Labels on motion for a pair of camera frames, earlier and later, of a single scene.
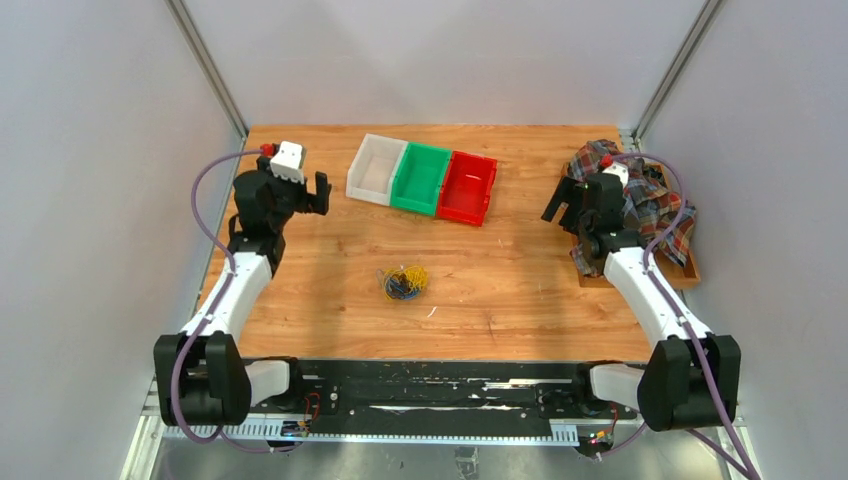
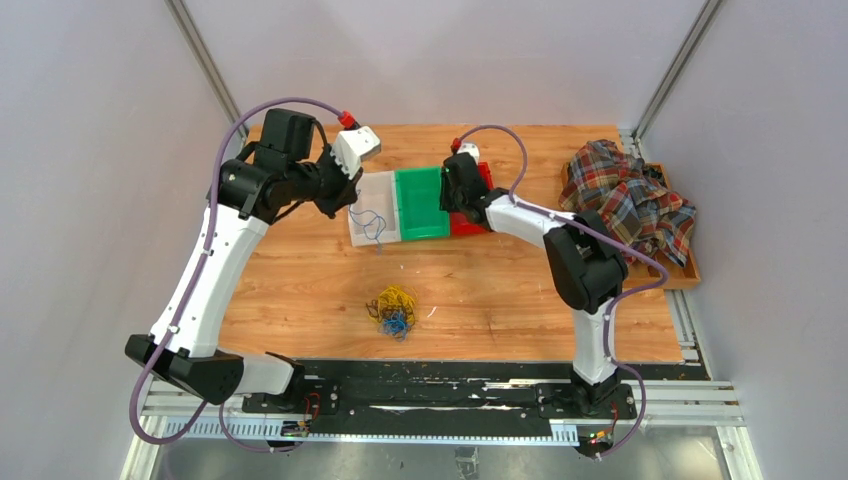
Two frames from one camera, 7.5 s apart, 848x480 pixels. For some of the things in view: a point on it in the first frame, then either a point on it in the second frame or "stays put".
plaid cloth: [664, 219] stays put
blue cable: [394, 290] -> [381, 219]
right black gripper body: [585, 221] -> [451, 201]
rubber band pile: [417, 277] -> [396, 296]
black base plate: [452, 393] stays put
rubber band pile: [403, 279] -> [377, 311]
